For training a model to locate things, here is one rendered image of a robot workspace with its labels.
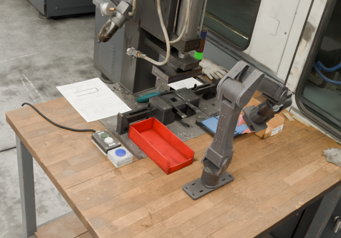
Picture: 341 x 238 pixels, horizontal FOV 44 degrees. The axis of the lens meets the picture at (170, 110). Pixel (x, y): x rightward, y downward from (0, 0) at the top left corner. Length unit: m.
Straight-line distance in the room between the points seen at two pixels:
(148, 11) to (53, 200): 1.40
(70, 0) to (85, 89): 2.96
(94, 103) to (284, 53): 0.94
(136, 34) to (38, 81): 2.05
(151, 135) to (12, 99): 2.02
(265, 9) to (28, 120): 1.23
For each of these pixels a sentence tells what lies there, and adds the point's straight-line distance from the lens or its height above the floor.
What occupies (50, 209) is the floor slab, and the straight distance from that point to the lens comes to 2.61.
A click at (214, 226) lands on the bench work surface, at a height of 0.90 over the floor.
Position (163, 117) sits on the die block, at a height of 0.95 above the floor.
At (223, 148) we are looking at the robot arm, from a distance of 1.39.
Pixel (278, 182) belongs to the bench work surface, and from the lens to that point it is 1.62.
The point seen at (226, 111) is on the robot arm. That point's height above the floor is 1.22.
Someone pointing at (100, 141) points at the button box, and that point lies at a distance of 1.58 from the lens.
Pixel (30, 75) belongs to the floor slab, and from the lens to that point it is 3.84.
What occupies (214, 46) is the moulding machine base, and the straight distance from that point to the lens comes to 2.44.
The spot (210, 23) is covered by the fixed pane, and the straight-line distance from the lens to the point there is 2.49.
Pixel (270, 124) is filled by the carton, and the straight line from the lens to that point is 1.91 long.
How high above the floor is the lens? 1.92
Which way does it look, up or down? 33 degrees down
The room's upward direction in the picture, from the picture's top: 9 degrees clockwise
